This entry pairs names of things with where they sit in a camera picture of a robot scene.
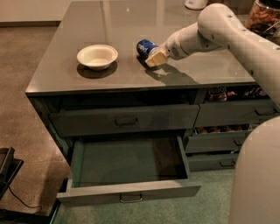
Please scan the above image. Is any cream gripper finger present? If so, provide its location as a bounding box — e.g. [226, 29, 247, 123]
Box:
[145, 50, 168, 67]
[151, 44, 166, 54]

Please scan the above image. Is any grey bottom right drawer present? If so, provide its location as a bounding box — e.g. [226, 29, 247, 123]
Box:
[187, 153, 238, 172]

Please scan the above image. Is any black floor stand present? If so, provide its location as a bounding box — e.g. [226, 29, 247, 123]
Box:
[0, 147, 24, 199]

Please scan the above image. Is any grey cabinet with counter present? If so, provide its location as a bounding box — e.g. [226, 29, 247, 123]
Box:
[24, 0, 280, 172]

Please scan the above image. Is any white container on counter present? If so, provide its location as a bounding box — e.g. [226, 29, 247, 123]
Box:
[185, 0, 208, 11]

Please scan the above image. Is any blue pepsi can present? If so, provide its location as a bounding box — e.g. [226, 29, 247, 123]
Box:
[136, 39, 158, 59]

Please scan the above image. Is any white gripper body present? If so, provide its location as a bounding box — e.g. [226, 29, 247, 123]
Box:
[164, 31, 189, 60]

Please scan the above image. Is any glass jar of snacks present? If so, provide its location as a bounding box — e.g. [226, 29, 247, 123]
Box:
[246, 0, 280, 33]

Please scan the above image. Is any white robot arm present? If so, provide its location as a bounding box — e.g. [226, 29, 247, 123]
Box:
[145, 3, 280, 224]

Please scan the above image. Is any grey middle right drawer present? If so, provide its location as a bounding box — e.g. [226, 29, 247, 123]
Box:
[185, 124, 253, 153]

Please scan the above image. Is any open grey middle drawer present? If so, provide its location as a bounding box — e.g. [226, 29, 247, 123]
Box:
[57, 134, 201, 206]

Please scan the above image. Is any snack bag in drawer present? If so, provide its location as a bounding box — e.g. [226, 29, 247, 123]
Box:
[208, 87, 227, 102]

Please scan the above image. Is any grey top left drawer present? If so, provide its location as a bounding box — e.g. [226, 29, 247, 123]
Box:
[50, 104, 199, 137]

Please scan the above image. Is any black cup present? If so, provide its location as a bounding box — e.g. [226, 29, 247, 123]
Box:
[249, 23, 280, 45]

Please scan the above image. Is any black cable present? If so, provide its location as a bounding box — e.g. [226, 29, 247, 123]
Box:
[0, 178, 44, 224]

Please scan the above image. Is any grey top right drawer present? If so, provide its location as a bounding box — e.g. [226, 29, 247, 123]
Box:
[195, 99, 279, 127]

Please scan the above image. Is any white ceramic bowl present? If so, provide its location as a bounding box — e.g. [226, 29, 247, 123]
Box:
[77, 45, 118, 71]

